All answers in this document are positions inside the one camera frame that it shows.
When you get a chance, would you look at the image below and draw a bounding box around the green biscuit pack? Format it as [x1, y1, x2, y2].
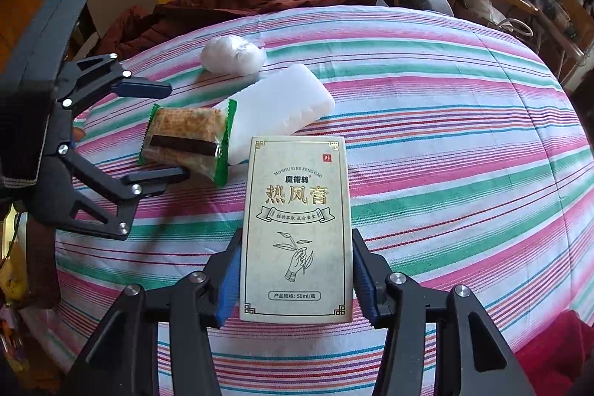
[138, 99, 238, 187]

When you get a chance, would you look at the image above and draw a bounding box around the beige ointment carton box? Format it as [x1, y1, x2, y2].
[239, 136, 353, 325]

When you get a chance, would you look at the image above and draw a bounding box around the white foam block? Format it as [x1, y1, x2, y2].
[215, 63, 335, 165]

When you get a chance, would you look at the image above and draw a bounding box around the gold tin tray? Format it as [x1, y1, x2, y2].
[0, 209, 62, 314]

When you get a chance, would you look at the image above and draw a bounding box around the maroon jacket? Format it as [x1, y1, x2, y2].
[96, 0, 378, 60]

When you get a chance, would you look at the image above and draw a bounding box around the striped pink green bedsheet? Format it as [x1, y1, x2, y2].
[20, 5, 594, 396]

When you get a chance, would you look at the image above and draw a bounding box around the red pink blanket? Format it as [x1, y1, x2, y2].
[515, 311, 593, 395]

